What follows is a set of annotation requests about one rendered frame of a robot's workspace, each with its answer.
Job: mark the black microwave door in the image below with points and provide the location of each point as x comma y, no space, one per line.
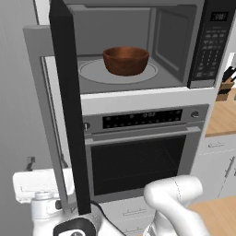
66,101

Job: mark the stainless steel built-in oven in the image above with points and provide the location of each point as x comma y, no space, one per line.
144,147

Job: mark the white cupboard door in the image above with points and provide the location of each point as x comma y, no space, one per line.
215,175

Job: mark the white drawer front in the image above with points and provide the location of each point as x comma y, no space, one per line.
129,215
219,144

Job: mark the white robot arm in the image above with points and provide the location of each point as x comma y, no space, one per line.
172,196

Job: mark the wooden knife block with knives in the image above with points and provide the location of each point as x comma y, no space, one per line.
225,87

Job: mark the brown wooden bowl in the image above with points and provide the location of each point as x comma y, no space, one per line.
126,61

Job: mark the round steel oven knob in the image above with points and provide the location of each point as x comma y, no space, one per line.
194,114
87,125

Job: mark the black glass oven door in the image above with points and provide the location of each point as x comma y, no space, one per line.
138,166

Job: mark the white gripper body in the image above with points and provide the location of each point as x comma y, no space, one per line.
33,182

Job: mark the grey round turntable plate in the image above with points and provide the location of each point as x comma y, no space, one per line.
92,72

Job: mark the black and grey microwave oven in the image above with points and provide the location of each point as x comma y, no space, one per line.
172,37

